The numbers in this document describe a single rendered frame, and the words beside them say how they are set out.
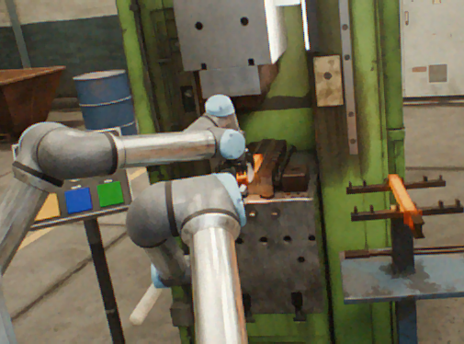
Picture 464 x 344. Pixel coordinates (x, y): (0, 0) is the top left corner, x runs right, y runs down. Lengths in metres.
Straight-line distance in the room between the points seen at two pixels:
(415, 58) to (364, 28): 5.12
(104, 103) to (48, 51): 4.00
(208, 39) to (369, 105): 0.60
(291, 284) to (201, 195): 0.96
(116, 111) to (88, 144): 5.10
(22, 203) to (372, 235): 1.26
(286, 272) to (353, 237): 0.31
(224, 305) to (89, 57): 8.85
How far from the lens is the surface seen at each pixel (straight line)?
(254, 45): 1.76
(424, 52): 6.96
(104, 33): 9.40
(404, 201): 1.57
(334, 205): 2.03
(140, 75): 2.04
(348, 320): 2.27
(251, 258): 1.94
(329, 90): 1.88
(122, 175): 1.89
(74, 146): 1.23
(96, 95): 6.29
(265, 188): 1.88
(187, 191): 1.08
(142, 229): 1.11
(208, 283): 0.97
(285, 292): 1.99
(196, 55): 1.81
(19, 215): 1.34
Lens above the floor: 1.59
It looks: 18 degrees down
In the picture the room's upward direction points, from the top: 6 degrees counter-clockwise
